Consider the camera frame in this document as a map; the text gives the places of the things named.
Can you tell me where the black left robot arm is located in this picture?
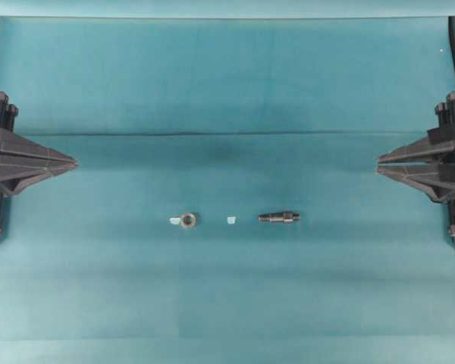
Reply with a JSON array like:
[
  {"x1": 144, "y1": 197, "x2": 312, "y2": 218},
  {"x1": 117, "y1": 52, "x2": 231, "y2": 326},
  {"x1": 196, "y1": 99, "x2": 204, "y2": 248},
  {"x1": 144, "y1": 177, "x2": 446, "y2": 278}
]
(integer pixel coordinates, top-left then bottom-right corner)
[{"x1": 0, "y1": 92, "x2": 78, "y2": 235}]

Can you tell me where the silver metal washer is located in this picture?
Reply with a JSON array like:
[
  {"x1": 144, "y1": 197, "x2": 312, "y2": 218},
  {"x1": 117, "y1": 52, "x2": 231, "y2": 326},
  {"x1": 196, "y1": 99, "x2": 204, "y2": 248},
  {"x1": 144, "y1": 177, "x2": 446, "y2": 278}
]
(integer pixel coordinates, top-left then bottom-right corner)
[{"x1": 179, "y1": 212, "x2": 197, "y2": 229}]

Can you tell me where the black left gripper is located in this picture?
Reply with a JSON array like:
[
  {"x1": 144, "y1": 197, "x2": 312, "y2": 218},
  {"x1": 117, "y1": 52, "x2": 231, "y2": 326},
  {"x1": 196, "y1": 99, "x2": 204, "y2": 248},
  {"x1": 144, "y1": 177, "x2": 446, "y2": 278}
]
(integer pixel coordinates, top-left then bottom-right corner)
[{"x1": 0, "y1": 93, "x2": 78, "y2": 234}]

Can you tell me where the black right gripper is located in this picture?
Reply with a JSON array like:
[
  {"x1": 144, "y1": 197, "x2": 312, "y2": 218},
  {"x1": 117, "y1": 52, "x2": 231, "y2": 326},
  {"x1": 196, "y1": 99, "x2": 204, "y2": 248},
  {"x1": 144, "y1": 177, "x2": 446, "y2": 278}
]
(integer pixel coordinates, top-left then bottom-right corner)
[{"x1": 377, "y1": 92, "x2": 455, "y2": 244}]

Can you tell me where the dark metal shaft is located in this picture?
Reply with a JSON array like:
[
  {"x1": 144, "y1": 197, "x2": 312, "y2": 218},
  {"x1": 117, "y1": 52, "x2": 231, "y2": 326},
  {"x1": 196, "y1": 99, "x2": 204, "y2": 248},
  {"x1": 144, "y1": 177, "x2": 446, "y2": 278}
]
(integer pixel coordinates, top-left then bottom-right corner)
[{"x1": 259, "y1": 211, "x2": 300, "y2": 224}]

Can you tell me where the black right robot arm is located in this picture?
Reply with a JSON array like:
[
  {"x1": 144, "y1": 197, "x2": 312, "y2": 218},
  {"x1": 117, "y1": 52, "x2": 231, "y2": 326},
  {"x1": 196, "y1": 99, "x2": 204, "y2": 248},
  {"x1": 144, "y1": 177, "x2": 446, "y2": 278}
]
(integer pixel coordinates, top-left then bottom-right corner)
[{"x1": 377, "y1": 16, "x2": 455, "y2": 245}]

